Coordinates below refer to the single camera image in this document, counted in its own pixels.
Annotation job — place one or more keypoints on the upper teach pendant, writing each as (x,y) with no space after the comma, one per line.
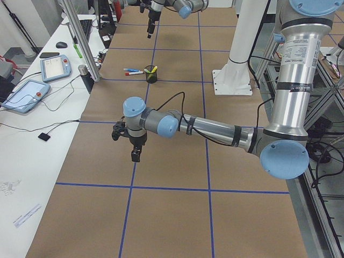
(55,68)

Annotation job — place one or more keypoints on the teach pendant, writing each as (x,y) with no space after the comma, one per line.
(55,68)
(27,96)

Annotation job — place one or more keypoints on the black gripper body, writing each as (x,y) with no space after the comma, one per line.
(153,14)
(137,140)

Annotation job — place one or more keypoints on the black computer mouse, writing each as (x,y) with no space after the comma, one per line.
(61,45)

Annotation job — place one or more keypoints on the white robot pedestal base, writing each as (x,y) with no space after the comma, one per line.
(234,78)

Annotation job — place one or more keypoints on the green marker on desk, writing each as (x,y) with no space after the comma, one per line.
(77,51)

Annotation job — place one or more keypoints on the black smartphone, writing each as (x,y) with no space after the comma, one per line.
(45,55)

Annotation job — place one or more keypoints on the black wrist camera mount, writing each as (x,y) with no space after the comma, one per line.
(119,130)

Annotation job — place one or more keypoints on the red marker pen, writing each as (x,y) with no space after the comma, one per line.
(130,73)

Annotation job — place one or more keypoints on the black water bottle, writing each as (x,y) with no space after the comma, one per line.
(86,77)

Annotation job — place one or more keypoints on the small black square pad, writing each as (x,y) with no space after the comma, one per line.
(44,136)

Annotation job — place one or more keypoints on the black mesh pen holder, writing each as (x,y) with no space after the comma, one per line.
(148,68)

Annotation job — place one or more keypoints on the blue marker pen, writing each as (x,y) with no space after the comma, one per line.
(131,70)

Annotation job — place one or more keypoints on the aluminium frame post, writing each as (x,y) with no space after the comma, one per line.
(81,38)

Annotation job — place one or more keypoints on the black keyboard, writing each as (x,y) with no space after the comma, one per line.
(86,25)

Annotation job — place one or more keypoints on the lower teach pendant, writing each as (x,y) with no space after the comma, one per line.
(27,96)

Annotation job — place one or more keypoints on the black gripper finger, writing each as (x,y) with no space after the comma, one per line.
(135,154)
(150,30)
(139,154)

